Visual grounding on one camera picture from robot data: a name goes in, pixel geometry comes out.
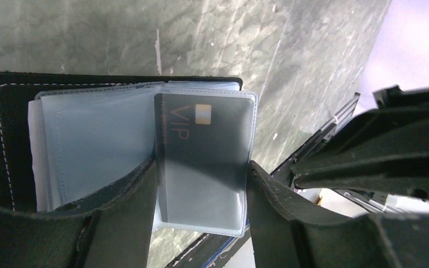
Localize black leather card holder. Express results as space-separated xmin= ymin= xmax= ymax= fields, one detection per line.
xmin=0 ymin=71 xmax=260 ymax=238

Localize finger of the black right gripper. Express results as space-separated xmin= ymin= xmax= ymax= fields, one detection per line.
xmin=292 ymin=86 xmax=429 ymax=200

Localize black VIP card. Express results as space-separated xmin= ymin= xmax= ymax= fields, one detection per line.
xmin=154 ymin=92 xmax=256 ymax=231

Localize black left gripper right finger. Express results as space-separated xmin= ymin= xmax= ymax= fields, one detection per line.
xmin=247 ymin=161 xmax=429 ymax=267

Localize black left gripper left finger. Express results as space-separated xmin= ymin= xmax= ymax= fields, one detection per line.
xmin=0 ymin=159 xmax=157 ymax=267

